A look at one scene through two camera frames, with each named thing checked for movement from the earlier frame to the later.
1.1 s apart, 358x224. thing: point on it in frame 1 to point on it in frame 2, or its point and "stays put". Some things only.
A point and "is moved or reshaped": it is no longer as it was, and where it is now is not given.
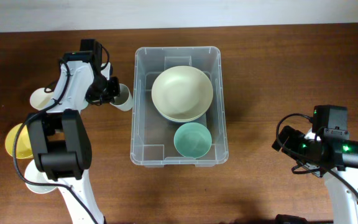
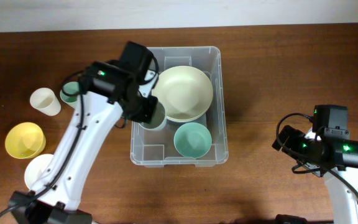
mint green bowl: [192, 140] stays put
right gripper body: [299, 148] stays put
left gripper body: [105, 89] to [143, 110]
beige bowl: [182, 92] stays put
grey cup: [124, 101] is moved or reshaped
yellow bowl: [24, 149] stays put
